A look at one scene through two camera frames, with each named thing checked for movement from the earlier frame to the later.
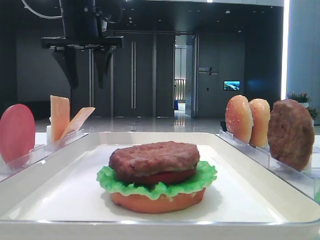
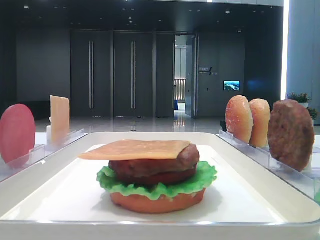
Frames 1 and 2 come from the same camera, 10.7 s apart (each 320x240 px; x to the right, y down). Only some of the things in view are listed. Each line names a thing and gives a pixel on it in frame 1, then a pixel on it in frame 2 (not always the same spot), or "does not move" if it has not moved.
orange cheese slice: (77, 122) to (137, 150)
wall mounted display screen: (231, 85) does not move
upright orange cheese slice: (60, 116) does not move
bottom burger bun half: (170, 204) does not move
